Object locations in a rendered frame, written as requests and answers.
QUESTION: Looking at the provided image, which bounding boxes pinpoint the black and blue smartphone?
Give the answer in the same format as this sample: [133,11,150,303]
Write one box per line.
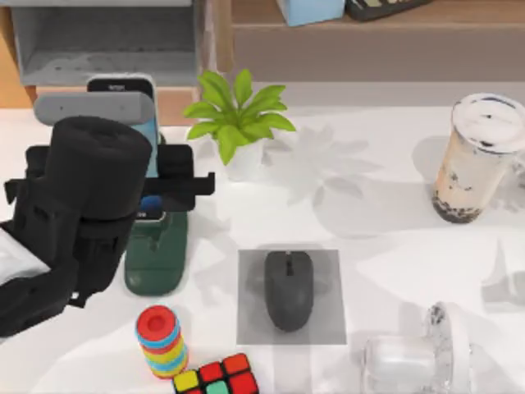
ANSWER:
[86,73,167,223]

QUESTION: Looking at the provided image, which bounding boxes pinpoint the green plant in white pot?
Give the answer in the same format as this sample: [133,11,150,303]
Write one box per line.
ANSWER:
[182,68,298,182]

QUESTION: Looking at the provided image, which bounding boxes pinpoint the dark green phone stand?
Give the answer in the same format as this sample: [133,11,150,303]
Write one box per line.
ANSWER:
[124,131,190,297]

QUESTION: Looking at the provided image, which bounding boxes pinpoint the wooden cupboard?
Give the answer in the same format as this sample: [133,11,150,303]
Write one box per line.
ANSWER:
[0,0,39,110]

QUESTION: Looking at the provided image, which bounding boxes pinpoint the grey pierced drawer inside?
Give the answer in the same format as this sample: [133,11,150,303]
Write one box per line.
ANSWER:
[11,0,199,87]

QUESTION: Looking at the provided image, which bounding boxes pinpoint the dark grey computer mouse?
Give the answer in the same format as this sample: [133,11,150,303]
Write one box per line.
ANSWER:
[262,250,315,332]

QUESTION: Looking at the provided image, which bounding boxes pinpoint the stack of coloured rings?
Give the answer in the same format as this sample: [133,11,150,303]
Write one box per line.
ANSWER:
[135,305,190,381]

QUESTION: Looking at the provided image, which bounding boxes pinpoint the colourful puzzle cube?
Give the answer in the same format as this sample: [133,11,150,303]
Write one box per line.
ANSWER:
[171,352,260,394]

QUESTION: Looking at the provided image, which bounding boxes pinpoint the grey square mouse pad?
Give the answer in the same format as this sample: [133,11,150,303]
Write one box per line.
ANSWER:
[236,248,348,346]

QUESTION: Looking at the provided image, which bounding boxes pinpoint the light blue box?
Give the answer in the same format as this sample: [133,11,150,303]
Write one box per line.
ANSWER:
[276,0,346,27]

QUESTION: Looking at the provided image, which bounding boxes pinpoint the wooden open shelf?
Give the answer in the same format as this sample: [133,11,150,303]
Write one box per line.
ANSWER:
[198,0,525,84]

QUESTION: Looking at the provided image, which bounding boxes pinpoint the dark patterned book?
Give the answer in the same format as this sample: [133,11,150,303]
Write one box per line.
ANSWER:
[345,0,433,22]

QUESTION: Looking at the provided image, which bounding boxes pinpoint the clear plastic cup with lid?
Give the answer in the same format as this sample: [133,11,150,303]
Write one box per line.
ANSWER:
[359,300,473,394]

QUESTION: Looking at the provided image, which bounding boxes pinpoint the bubble tea cup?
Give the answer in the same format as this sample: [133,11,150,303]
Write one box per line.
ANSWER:
[431,93,525,225]

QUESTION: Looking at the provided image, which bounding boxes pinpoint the pale grey rounded camera box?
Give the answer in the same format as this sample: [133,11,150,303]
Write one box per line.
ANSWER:
[34,91,153,126]

